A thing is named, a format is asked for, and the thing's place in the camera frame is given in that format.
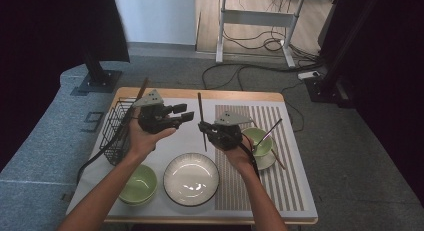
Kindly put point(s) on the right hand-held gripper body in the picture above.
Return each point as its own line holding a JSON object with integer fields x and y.
{"x": 226, "y": 136}

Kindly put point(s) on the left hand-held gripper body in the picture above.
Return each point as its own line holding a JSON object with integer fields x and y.
{"x": 155, "y": 121}

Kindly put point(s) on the metal spoon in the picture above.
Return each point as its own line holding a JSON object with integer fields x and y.
{"x": 273, "y": 128}

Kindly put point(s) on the person's left hand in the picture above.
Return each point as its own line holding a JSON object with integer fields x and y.
{"x": 143, "y": 144}

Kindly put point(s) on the person's right hand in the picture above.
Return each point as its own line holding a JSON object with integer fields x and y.
{"x": 241, "y": 157}

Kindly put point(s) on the white plate dark rim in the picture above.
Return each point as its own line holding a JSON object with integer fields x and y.
{"x": 190, "y": 181}

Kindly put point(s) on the striped woven placemat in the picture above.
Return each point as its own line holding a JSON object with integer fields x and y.
{"x": 233, "y": 191}

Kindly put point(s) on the white power strip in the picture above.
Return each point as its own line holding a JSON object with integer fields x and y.
{"x": 308, "y": 75}

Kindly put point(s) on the grey-blue floor mat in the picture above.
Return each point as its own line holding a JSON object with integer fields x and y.
{"x": 30, "y": 164}

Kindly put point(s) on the black curtain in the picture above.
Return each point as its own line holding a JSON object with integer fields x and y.
{"x": 393, "y": 91}

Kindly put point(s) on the black stand with base plate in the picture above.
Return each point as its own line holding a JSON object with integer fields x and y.
{"x": 98, "y": 81}
{"x": 320, "y": 87}

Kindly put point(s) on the white standing desk frame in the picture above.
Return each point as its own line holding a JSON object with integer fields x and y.
{"x": 258, "y": 18}

